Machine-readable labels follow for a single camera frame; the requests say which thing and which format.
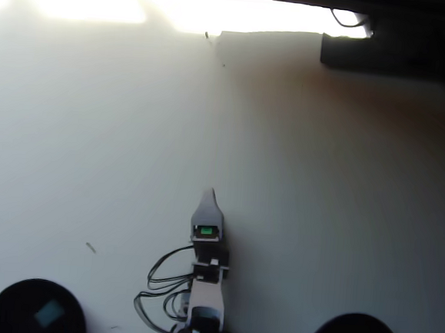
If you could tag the small dark debris scrap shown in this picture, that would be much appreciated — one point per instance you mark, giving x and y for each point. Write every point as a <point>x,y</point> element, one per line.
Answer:
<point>206,35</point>

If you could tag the white Koch robot arm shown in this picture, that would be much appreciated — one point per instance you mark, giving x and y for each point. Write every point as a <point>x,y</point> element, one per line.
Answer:
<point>207,296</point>

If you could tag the black box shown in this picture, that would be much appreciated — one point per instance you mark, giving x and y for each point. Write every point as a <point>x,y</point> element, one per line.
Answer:
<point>409,50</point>

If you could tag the white gripper with motor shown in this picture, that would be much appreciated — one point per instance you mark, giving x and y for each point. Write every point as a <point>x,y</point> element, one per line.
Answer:
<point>210,250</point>

